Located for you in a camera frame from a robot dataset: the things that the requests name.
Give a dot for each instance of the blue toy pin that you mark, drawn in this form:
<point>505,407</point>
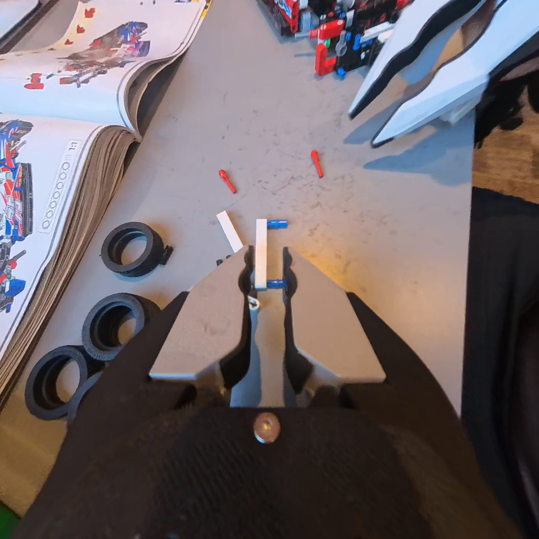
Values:
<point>276,284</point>
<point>277,224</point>

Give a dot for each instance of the black toy pin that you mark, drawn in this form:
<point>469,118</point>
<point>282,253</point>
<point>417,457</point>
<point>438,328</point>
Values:
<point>220,262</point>

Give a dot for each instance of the grey desk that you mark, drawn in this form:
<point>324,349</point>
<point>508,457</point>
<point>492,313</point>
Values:
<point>252,105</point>

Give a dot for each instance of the black toy tyre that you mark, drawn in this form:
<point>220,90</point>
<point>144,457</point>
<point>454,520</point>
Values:
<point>82,393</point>
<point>94,337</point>
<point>110,259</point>
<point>36,398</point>

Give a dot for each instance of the toy brick vehicle model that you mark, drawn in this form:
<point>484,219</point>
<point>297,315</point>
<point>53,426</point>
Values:
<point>328,31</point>

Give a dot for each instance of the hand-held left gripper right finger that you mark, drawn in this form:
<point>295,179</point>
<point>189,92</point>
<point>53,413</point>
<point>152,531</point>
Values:
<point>332,332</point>

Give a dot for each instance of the black toy connector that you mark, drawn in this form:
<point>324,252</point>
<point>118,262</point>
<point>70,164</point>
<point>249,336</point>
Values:
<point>168,254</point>

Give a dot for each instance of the open instruction booklet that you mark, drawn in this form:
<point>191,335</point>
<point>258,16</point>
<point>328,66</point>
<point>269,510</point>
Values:
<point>42,84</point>

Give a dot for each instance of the red toy pin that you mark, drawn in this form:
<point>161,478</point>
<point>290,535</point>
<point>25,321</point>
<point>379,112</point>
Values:
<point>226,180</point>
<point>317,163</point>

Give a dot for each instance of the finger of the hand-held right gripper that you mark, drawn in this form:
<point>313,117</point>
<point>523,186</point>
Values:
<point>412,33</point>
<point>454,92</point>

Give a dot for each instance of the person's dark trousers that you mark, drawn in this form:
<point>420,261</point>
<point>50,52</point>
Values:
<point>505,294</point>

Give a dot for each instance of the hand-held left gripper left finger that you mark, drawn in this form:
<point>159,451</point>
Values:
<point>198,328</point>

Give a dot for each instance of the white toy beam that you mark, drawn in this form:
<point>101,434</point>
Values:
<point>229,231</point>
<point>261,252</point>

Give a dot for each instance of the green mat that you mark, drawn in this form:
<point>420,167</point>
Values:
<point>7,522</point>

